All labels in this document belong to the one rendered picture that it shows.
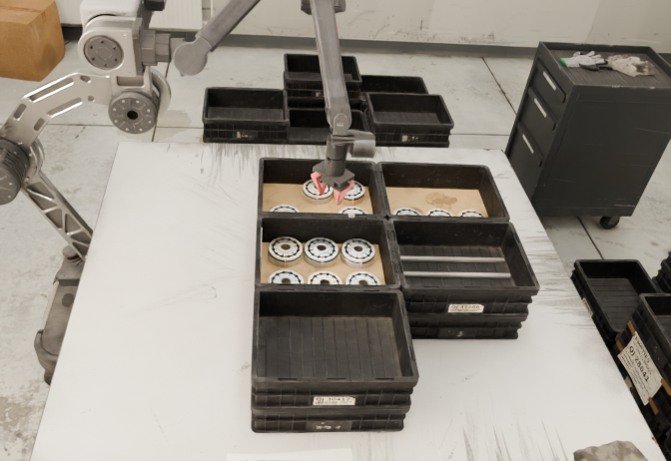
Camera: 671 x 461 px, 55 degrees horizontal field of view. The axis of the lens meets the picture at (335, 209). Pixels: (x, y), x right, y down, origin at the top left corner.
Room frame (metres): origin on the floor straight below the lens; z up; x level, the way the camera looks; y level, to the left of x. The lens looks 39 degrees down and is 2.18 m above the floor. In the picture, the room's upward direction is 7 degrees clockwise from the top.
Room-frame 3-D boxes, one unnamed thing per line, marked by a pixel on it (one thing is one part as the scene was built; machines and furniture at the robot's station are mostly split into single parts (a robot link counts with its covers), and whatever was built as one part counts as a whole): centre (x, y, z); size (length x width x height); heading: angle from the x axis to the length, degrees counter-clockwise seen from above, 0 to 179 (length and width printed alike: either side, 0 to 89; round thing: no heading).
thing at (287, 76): (3.12, 0.16, 0.37); 0.40 x 0.30 x 0.45; 100
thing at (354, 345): (1.05, -0.03, 0.87); 0.40 x 0.30 x 0.11; 98
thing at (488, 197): (1.70, -0.34, 0.87); 0.40 x 0.30 x 0.11; 98
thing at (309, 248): (1.42, 0.03, 0.86); 0.10 x 0.10 x 0.01
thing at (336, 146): (1.42, 0.01, 1.23); 0.07 x 0.06 x 0.07; 100
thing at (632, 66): (2.98, -1.35, 0.88); 0.29 x 0.22 x 0.03; 100
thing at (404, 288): (1.40, -0.38, 0.92); 0.40 x 0.30 x 0.02; 98
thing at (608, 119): (2.91, -1.25, 0.45); 0.60 x 0.45 x 0.90; 100
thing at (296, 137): (2.73, 0.09, 0.31); 0.40 x 0.30 x 0.34; 100
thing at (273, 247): (1.40, 0.14, 0.86); 0.10 x 0.10 x 0.01
